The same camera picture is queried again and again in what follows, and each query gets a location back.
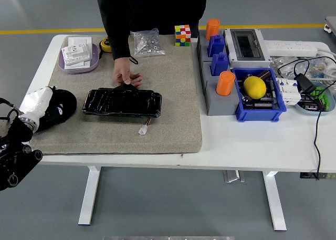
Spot person's right hand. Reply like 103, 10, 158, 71
112, 57, 144, 88

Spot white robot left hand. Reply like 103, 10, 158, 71
19, 85, 65, 120

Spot black rag with red tag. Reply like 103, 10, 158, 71
34, 89, 78, 132

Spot glossy black panel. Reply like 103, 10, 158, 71
82, 82, 163, 119

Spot table height control panel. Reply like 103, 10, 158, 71
300, 172, 336, 180

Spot purple oval tray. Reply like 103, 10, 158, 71
57, 43, 100, 74

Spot yellow tape measure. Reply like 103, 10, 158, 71
98, 36, 114, 59

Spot clear bag of screws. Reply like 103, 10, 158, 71
130, 27, 166, 57

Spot grey-brown mat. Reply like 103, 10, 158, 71
30, 34, 203, 155

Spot person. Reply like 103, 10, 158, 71
93, 0, 207, 61

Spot multicoloured puzzle cube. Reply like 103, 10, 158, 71
174, 24, 192, 47

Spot grey block holder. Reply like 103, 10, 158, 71
201, 61, 241, 117
196, 29, 229, 65

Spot blue block with knob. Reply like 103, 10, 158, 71
207, 34, 226, 58
211, 52, 230, 77

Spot orange cylinder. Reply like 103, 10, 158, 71
204, 18, 221, 41
215, 70, 236, 97

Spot white table leg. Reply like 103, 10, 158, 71
78, 166, 102, 226
262, 171, 287, 232

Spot grey electrical distribution box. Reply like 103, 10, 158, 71
223, 28, 272, 69

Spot yellow lemon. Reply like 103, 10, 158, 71
243, 76, 267, 98

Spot dark circuit board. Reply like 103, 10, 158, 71
299, 94, 331, 112
237, 71, 280, 111

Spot brown cylindrical capacitor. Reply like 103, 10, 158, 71
256, 69, 272, 80

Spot blue plastic bin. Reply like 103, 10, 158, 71
230, 67, 288, 123

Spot clear bag of metal washers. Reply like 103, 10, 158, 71
270, 55, 297, 79

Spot white circuit breaker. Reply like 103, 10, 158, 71
275, 77, 302, 106

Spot white power strip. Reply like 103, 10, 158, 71
264, 40, 319, 57

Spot clear bag of blue parts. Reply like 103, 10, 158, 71
301, 58, 334, 80

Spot green terminal blocks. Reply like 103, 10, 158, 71
311, 87, 332, 111

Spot light blue dish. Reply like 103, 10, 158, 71
294, 80, 336, 117

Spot white switch plate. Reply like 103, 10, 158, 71
67, 36, 93, 48
61, 44, 92, 69

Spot white connector with orange wires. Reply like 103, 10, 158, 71
138, 117, 152, 135

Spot silver bracket under table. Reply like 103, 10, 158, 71
222, 170, 245, 183

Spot black power adapter with cord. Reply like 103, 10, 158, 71
277, 56, 336, 181

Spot thick white cable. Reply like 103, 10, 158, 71
316, 47, 336, 85

